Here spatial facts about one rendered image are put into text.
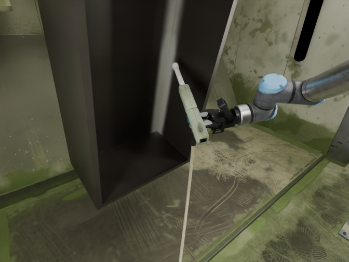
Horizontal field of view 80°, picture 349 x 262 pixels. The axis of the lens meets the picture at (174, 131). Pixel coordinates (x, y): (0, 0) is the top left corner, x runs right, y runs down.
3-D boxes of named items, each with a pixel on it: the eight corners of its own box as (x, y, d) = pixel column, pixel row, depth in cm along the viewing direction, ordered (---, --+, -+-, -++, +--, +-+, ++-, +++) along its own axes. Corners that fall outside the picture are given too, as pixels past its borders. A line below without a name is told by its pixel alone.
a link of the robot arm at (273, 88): (291, 72, 80) (279, 95, 90) (260, 70, 81) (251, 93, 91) (296, 89, 74) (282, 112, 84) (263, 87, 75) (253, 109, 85)
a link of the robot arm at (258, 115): (270, 92, 91) (263, 107, 99) (244, 97, 90) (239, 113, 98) (282, 107, 86) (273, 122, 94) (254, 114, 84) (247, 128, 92)
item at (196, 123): (205, 164, 92) (210, 133, 74) (195, 167, 92) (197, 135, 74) (180, 92, 122) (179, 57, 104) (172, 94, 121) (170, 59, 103)
